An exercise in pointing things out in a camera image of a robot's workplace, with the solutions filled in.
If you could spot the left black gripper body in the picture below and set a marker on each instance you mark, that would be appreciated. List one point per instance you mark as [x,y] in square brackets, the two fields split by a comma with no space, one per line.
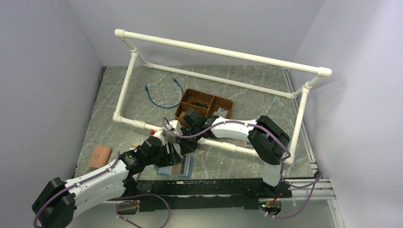
[162,158]

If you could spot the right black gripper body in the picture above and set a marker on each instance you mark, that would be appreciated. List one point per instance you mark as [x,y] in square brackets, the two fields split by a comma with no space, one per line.
[190,143]

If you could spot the blue card holder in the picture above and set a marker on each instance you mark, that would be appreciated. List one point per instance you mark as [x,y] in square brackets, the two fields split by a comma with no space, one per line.
[187,159]

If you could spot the black credit card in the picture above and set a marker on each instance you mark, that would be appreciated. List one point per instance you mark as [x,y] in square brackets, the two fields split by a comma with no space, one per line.
[202,105]

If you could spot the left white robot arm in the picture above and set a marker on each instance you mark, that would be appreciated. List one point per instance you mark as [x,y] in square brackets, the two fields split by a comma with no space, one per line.
[62,200]

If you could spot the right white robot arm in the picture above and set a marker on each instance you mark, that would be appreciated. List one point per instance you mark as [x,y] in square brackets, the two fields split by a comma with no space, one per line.
[267,139]

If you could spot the grey cards in basket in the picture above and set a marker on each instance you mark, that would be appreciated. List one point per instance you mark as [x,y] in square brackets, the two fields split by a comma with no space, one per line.
[221,112]

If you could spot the brown wicker divided basket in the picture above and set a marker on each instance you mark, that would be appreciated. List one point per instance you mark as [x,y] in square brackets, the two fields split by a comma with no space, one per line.
[214,102]

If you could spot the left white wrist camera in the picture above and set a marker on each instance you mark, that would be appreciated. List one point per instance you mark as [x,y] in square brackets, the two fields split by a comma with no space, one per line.
[159,133]

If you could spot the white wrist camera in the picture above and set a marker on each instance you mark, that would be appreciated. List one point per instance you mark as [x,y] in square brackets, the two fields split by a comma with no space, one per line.
[159,133]
[173,126]

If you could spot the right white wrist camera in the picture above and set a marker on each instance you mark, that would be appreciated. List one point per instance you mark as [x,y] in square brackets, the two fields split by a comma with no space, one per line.
[173,126]

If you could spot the white PVC pipe frame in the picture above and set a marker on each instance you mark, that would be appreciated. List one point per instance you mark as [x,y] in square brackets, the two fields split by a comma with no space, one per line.
[126,36]

